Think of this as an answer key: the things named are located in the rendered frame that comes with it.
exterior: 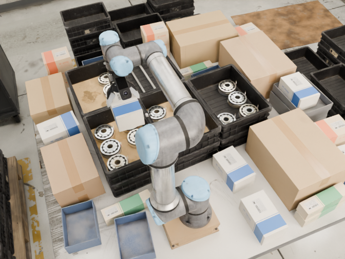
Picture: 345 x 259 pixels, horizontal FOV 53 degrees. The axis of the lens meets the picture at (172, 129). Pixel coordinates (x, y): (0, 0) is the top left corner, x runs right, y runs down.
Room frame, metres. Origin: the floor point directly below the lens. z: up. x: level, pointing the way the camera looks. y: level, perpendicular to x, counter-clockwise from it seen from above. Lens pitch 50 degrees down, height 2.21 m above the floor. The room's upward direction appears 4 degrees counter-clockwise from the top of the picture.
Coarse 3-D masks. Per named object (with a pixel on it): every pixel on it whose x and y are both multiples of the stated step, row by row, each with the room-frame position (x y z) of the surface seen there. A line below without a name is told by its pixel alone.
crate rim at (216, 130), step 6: (186, 84) 1.40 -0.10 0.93; (156, 90) 1.37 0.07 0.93; (192, 90) 1.35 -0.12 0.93; (144, 96) 1.33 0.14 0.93; (198, 96) 1.30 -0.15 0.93; (144, 108) 1.25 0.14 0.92; (204, 108) 1.21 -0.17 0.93; (210, 114) 1.17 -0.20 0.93; (150, 120) 1.16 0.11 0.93; (216, 120) 1.12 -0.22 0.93; (210, 132) 1.05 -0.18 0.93; (216, 132) 1.06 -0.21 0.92
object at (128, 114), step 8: (120, 96) 1.13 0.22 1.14; (112, 104) 1.08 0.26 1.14; (120, 104) 1.08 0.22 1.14; (128, 104) 1.07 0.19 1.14; (136, 104) 1.07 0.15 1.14; (112, 112) 1.09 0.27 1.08; (120, 112) 1.03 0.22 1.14; (128, 112) 1.03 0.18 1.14; (136, 112) 1.02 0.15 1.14; (120, 120) 1.00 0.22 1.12; (128, 120) 1.01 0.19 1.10; (136, 120) 1.02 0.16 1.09; (120, 128) 1.00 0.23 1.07; (128, 128) 1.01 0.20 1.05
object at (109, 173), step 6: (108, 108) 1.26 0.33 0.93; (90, 114) 1.23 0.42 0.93; (96, 114) 1.23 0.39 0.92; (144, 114) 1.20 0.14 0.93; (84, 120) 1.19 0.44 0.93; (90, 132) 1.11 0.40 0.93; (96, 144) 1.03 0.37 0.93; (96, 150) 0.99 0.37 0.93; (102, 162) 0.92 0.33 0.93; (132, 162) 0.91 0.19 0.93; (138, 162) 0.91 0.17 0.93; (120, 168) 0.88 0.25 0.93; (126, 168) 0.88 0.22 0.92; (108, 174) 0.85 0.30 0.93; (114, 174) 0.86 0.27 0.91
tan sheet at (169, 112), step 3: (165, 102) 1.37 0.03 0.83; (168, 102) 1.37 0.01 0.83; (162, 105) 1.35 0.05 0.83; (165, 105) 1.35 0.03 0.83; (168, 105) 1.35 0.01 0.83; (168, 108) 1.32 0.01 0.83; (168, 111) 1.31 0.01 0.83; (171, 111) 1.30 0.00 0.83; (168, 114) 1.28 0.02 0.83; (171, 114) 1.28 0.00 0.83; (207, 129) 1.15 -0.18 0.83; (204, 132) 1.14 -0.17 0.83
